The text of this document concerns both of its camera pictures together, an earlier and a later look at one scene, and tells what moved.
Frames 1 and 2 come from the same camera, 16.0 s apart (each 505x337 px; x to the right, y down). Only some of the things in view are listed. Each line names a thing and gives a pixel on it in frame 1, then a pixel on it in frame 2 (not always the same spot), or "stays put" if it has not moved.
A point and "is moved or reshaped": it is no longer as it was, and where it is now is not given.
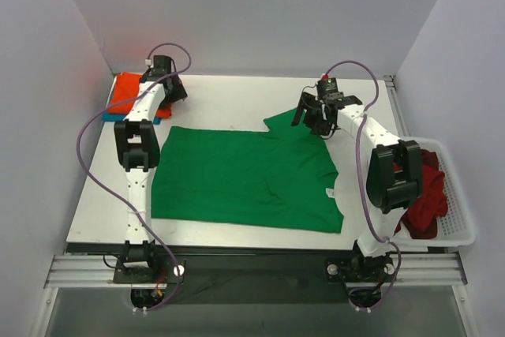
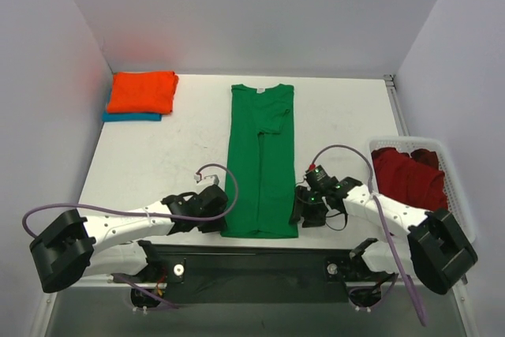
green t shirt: [282, 177] is moved or reshaped
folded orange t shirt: [125, 91] stays put
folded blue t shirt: [108, 117] stays put
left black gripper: [176, 89] -> [215, 215]
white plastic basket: [457, 227] stays put
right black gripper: [309, 107] -> [306, 207]
